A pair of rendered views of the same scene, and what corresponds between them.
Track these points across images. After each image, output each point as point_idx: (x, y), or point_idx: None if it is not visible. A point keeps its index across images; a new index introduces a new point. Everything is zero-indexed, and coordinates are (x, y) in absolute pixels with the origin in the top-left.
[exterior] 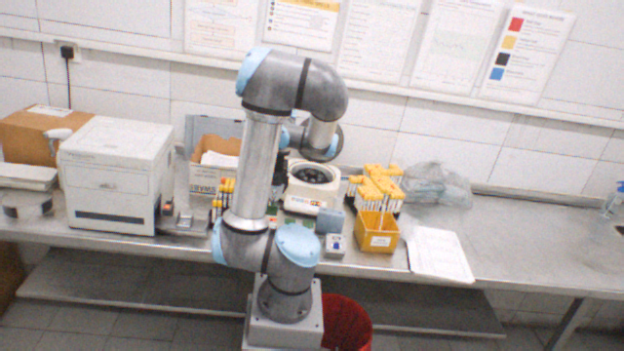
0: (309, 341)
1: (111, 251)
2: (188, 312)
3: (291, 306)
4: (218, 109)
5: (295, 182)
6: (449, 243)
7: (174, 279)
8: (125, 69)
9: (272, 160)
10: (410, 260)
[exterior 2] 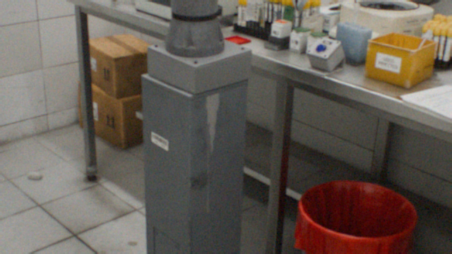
0: (186, 79)
1: (155, 36)
2: (246, 173)
3: (176, 32)
4: None
5: (349, 5)
6: None
7: (258, 146)
8: None
9: None
10: (416, 93)
